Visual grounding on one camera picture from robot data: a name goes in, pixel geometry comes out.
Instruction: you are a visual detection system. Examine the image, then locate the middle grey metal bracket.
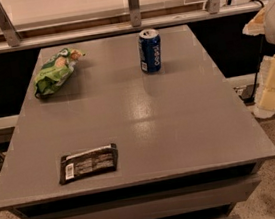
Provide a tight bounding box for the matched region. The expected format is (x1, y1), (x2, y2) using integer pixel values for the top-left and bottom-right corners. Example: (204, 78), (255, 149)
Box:
(128, 0), (142, 27)

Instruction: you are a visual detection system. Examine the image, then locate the green chip bag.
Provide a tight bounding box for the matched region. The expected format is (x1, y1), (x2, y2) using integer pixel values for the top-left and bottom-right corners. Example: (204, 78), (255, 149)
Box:
(33, 47), (85, 98)

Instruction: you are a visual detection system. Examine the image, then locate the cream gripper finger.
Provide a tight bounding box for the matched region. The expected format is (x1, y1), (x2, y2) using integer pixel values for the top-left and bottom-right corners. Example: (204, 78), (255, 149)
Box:
(242, 7), (266, 37)
(253, 55), (275, 119)

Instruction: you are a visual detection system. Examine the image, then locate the grey drawer cabinet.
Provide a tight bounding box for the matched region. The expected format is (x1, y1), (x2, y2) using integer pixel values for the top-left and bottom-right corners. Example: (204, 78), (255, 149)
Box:
(13, 163), (261, 219)

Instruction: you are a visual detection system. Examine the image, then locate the left grey metal bracket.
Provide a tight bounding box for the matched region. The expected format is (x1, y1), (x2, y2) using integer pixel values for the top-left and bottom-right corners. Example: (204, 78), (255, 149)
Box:
(0, 3), (21, 47)

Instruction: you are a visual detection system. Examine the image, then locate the dark brown snack bar wrapper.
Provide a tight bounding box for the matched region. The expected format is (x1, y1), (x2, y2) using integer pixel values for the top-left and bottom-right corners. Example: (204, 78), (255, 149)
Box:
(59, 143), (118, 185)

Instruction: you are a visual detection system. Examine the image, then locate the blue pepsi can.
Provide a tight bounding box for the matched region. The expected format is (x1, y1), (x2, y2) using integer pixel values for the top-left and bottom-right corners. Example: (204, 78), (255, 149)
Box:
(138, 28), (162, 74)

